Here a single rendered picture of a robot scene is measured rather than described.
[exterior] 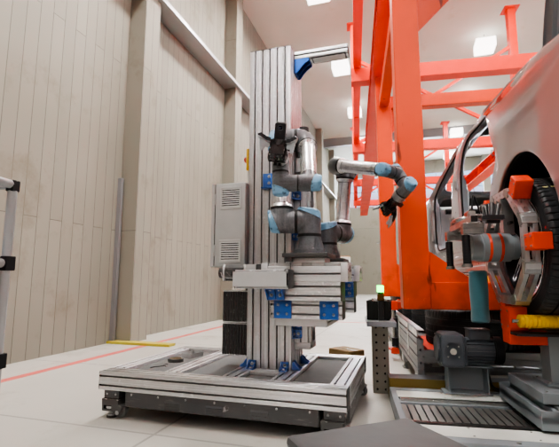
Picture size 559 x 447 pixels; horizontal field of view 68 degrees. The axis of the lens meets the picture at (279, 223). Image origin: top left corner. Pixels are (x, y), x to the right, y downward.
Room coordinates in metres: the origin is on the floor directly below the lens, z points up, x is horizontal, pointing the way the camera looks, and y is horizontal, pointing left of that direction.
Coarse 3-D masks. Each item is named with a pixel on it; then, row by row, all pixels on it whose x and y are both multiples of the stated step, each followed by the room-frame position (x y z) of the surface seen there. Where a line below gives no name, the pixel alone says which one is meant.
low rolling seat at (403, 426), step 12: (396, 420) 1.09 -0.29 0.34; (408, 420) 1.09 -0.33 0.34; (312, 432) 1.01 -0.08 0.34; (324, 432) 1.01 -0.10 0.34; (336, 432) 1.01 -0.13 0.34; (348, 432) 1.01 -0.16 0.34; (360, 432) 1.01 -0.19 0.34; (372, 432) 1.01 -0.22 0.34; (384, 432) 1.01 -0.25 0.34; (396, 432) 1.01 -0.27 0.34; (408, 432) 1.01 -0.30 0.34; (420, 432) 1.01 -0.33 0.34; (432, 432) 1.01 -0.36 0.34; (288, 444) 0.98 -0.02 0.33; (300, 444) 0.94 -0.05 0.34; (312, 444) 0.94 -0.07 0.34; (324, 444) 0.94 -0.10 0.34; (336, 444) 0.94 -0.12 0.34; (348, 444) 0.94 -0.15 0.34; (360, 444) 0.94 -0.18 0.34; (372, 444) 0.94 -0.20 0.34; (384, 444) 0.94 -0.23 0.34; (396, 444) 0.94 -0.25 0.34; (408, 444) 0.94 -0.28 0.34; (420, 444) 0.94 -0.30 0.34; (432, 444) 0.94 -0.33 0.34; (444, 444) 0.94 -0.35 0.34; (456, 444) 0.94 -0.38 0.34
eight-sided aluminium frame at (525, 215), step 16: (512, 208) 1.83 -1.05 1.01; (528, 208) 1.76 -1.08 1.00; (496, 224) 2.18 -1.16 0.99; (528, 224) 1.74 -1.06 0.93; (528, 256) 1.73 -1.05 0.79; (496, 272) 2.21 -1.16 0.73; (528, 272) 1.74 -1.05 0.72; (496, 288) 2.12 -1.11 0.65; (528, 288) 1.84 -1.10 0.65; (512, 304) 1.91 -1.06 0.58; (528, 304) 1.87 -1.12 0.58
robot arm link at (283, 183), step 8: (272, 176) 1.77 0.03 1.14; (280, 176) 1.74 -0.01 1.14; (288, 176) 1.75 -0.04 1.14; (296, 176) 1.75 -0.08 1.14; (272, 184) 1.76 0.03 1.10; (280, 184) 1.74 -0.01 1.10; (288, 184) 1.75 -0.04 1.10; (296, 184) 1.74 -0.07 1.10; (272, 192) 1.77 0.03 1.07; (280, 192) 1.75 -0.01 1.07; (288, 192) 1.77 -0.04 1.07
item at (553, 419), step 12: (504, 384) 2.23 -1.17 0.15; (504, 396) 2.17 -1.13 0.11; (516, 396) 2.00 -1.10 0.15; (528, 396) 2.00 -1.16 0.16; (516, 408) 2.01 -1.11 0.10; (528, 408) 1.87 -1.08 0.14; (540, 408) 1.86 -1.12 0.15; (552, 408) 1.78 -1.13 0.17; (540, 420) 1.76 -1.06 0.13; (552, 420) 1.74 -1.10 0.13
